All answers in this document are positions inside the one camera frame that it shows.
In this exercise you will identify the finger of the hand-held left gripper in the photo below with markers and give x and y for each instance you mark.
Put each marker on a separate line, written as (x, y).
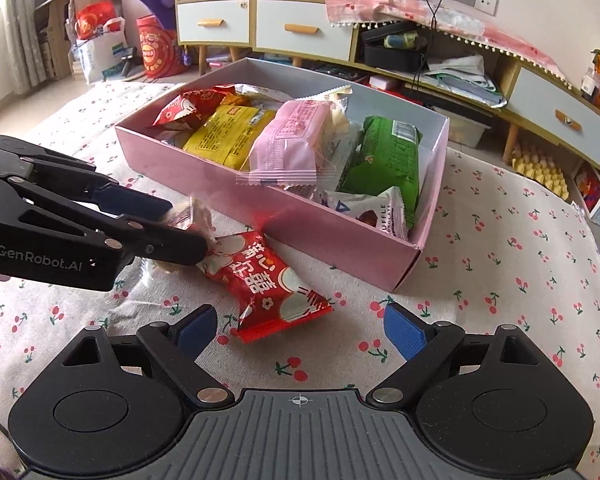
(135, 202)
(170, 250)

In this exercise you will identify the grey curtain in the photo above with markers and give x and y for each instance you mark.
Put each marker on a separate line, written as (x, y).
(20, 20)

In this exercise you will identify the red gift bag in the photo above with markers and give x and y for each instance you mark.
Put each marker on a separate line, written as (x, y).
(95, 20)

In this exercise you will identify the red printed bag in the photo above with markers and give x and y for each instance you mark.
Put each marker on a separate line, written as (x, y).
(155, 50)

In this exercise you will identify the yellow snack packet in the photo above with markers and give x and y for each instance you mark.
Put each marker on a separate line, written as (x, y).
(225, 135)

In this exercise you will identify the pile of papers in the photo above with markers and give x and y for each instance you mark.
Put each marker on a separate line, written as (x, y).
(460, 80)

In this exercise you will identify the green snack packet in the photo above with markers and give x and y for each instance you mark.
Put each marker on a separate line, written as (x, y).
(385, 160)

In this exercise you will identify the black case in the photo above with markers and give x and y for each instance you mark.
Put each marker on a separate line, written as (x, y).
(390, 57)

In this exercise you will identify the white shopping bag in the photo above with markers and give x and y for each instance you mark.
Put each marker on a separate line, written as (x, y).
(97, 57)

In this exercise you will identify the pink wafer packet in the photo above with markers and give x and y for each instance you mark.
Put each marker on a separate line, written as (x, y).
(290, 135)

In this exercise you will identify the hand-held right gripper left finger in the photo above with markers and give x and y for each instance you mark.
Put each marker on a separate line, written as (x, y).
(197, 330)

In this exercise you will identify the small red beige snack packet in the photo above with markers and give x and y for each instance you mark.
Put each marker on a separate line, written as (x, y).
(195, 220)

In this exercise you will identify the pink cherry print cloth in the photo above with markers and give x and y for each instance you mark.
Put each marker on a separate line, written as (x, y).
(380, 5)

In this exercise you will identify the red toy box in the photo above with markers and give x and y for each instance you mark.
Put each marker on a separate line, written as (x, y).
(587, 187)

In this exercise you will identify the red white snack packet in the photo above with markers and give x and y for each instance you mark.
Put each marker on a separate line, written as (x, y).
(190, 107)

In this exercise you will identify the yellow egg tray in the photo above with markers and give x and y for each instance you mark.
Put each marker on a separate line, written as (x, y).
(540, 167)

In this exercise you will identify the large clear storage bin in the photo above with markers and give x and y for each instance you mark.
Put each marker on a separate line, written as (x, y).
(467, 130)

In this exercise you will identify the low wooden tv stand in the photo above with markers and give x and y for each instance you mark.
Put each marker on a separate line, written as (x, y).
(500, 75)

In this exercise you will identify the silver white snack packet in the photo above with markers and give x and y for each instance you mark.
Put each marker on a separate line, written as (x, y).
(370, 210)

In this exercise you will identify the pink cardboard box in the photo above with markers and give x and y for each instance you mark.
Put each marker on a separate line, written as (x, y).
(330, 240)

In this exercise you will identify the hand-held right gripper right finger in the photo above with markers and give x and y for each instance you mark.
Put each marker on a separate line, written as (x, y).
(405, 332)

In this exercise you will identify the cherry print tablecloth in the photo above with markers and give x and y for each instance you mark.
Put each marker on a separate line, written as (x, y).
(480, 270)

